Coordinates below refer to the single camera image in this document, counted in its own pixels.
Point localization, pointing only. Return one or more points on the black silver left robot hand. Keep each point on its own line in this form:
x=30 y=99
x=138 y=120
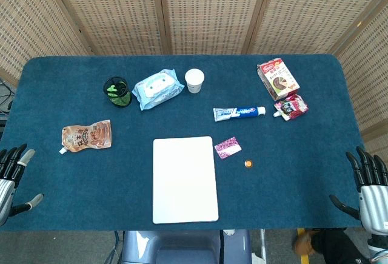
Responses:
x=6 y=191

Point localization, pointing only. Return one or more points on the light blue wet wipes pack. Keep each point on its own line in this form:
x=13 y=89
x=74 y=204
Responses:
x=157 y=89

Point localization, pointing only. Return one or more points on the blue white toothpaste tube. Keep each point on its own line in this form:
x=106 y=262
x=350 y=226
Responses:
x=236 y=113

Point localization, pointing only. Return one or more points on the white paper cup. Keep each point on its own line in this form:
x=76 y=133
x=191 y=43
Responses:
x=194 y=79

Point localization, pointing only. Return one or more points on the green item in pen holder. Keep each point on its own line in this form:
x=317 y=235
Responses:
x=114 y=89

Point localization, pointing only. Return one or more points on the black mesh pen holder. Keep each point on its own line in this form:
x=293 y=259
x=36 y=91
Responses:
x=125 y=98

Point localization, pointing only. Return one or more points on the blue felt table cover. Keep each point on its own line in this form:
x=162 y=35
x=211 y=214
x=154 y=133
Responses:
x=91 y=185

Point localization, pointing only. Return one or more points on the woven bamboo folding screen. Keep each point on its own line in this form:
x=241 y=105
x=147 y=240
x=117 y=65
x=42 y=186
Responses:
x=212 y=12

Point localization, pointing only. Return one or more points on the white metal table leg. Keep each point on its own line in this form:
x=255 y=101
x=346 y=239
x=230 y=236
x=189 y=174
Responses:
x=263 y=242

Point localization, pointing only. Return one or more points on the orange round plastic cap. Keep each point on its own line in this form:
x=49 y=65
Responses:
x=248 y=164

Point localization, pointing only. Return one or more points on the brown spouted drink pouch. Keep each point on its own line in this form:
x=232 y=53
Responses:
x=89 y=136

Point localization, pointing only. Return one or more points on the red white food box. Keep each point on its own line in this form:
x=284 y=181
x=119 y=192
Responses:
x=279 y=79

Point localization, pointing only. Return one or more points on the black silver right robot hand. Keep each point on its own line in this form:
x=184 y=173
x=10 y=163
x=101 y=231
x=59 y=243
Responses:
x=374 y=203

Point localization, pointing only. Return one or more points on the red spouted snack pouch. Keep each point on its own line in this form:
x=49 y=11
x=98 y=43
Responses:
x=292 y=107

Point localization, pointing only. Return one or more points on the black fabric object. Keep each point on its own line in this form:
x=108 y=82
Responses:
x=339 y=245

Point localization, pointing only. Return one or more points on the brown rounded object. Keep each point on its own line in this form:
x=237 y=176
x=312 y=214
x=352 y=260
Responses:
x=303 y=244

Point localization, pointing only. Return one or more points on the white rectangular board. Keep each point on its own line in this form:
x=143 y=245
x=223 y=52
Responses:
x=185 y=182

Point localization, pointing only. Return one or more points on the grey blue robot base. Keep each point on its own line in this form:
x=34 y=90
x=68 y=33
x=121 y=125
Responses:
x=182 y=247

